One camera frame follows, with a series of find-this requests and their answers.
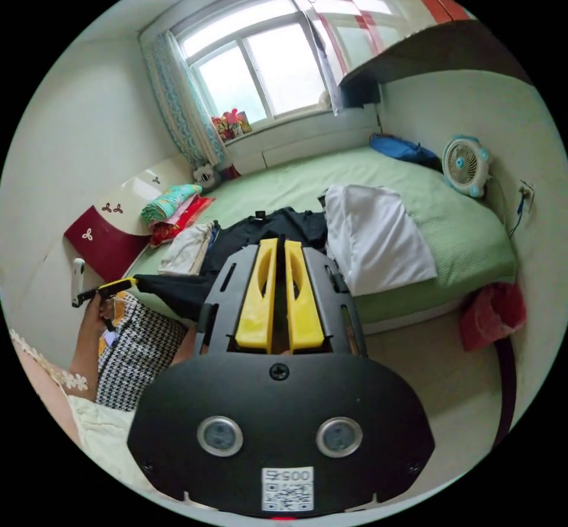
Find patterned teal curtain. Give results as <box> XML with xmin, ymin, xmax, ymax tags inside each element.
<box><xmin>143</xmin><ymin>30</ymin><xmax>228</xmax><ymax>169</ymax></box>

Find red and cream headboard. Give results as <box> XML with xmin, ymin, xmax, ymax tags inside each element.
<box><xmin>63</xmin><ymin>156</ymin><xmax>197</xmax><ymax>282</ymax></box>

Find window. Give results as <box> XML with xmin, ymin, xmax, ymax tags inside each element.
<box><xmin>170</xmin><ymin>0</ymin><xmax>339</xmax><ymax>130</ymax></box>

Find red plastic bag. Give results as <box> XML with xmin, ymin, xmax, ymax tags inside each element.
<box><xmin>459</xmin><ymin>282</ymin><xmax>528</xmax><ymax>353</ymax></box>

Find wall socket with blue cable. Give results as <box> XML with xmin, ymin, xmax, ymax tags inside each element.
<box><xmin>507</xmin><ymin>180</ymin><xmax>537</xmax><ymax>238</ymax></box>

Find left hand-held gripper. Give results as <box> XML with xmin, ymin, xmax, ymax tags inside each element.
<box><xmin>77</xmin><ymin>277</ymin><xmax>137</xmax><ymax>334</ymax></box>

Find black t-shirt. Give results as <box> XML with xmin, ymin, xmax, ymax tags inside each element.
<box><xmin>133</xmin><ymin>208</ymin><xmax>330</xmax><ymax>322</ymax></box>

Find bed with green mat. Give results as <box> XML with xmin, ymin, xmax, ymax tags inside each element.
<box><xmin>127</xmin><ymin>144</ymin><xmax>521</xmax><ymax>338</ymax></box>

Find grey plush toy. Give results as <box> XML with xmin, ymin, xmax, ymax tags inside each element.
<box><xmin>191</xmin><ymin>163</ymin><xmax>223</xmax><ymax>191</ymax></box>

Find person's left forearm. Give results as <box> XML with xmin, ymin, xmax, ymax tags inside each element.
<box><xmin>70</xmin><ymin>316</ymin><xmax>109</xmax><ymax>391</ymax></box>

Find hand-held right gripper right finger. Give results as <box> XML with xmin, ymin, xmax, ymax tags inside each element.
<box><xmin>284</xmin><ymin>239</ymin><xmax>328</xmax><ymax>354</ymax></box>

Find cream garment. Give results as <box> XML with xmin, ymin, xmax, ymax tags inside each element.
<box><xmin>158</xmin><ymin>221</ymin><xmax>217</xmax><ymax>277</ymax></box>

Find person's left hand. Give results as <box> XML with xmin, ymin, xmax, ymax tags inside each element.
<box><xmin>85</xmin><ymin>289</ymin><xmax>120</xmax><ymax>334</ymax></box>

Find blue bag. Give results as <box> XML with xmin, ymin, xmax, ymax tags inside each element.
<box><xmin>369</xmin><ymin>132</ymin><xmax>445</xmax><ymax>173</ymax></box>

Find pile of clothes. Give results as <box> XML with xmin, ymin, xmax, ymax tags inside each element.
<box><xmin>141</xmin><ymin>183</ymin><xmax>217</xmax><ymax>249</ymax></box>

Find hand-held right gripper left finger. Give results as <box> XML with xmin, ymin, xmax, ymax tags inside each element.
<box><xmin>235</xmin><ymin>238</ymin><xmax>279</xmax><ymax>354</ymax></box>

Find white garment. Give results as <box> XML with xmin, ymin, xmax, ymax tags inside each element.
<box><xmin>324</xmin><ymin>184</ymin><xmax>438</xmax><ymax>297</ymax></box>

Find overhead cupboard with red stripes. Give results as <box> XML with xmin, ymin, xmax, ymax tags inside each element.
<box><xmin>274</xmin><ymin>0</ymin><xmax>535</xmax><ymax>112</ymax></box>

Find white and blue fan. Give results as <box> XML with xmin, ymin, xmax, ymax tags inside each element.
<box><xmin>441</xmin><ymin>134</ymin><xmax>494</xmax><ymax>200</ymax></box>

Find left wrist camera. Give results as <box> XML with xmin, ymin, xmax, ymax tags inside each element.
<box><xmin>70</xmin><ymin>258</ymin><xmax>86</xmax><ymax>308</ymax></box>

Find colourful toys on windowsill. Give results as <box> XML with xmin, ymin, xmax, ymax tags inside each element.
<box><xmin>210</xmin><ymin>108</ymin><xmax>253</xmax><ymax>143</ymax></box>

